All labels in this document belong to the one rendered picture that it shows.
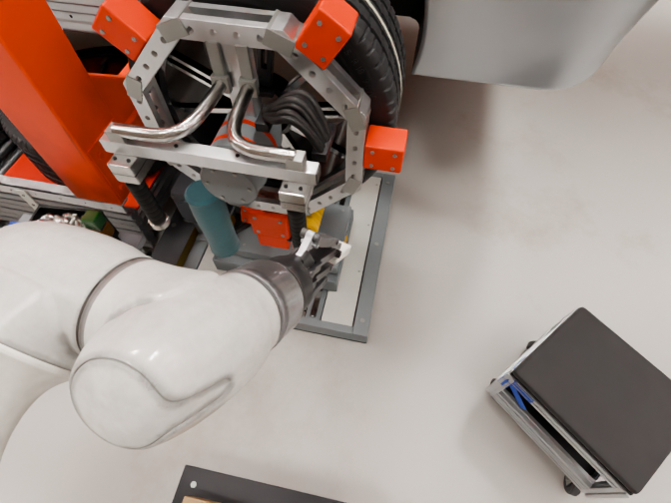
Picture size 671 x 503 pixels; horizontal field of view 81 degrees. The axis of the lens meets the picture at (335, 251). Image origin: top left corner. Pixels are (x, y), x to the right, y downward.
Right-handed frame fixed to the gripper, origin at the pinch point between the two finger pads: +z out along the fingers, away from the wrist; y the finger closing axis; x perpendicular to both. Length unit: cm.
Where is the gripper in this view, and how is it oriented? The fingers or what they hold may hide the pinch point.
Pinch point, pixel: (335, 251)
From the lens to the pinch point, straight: 62.7
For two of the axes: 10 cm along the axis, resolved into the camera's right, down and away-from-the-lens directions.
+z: 3.6, -2.4, 9.0
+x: 9.0, 3.6, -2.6
